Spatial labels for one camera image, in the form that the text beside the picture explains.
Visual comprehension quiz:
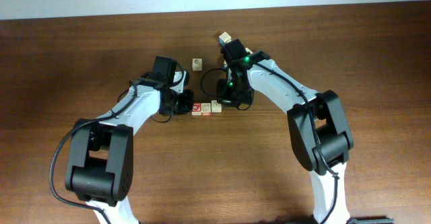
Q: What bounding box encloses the carrot picture wooden block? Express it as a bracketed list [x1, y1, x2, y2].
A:
[192, 58, 203, 71]

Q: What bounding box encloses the red Q wooden block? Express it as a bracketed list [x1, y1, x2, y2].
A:
[191, 102, 202, 116]

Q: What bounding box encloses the snail picture wooden block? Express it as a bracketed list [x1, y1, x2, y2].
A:
[201, 103, 212, 116]

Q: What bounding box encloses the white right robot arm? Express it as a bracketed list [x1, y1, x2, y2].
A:
[216, 40, 354, 223]

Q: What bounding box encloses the green R wooden block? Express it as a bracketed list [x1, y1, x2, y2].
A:
[211, 100, 222, 113]

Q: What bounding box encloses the blue L wooden block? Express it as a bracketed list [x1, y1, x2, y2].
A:
[218, 32, 232, 46]

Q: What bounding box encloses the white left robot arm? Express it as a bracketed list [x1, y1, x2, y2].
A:
[65, 56, 194, 223]

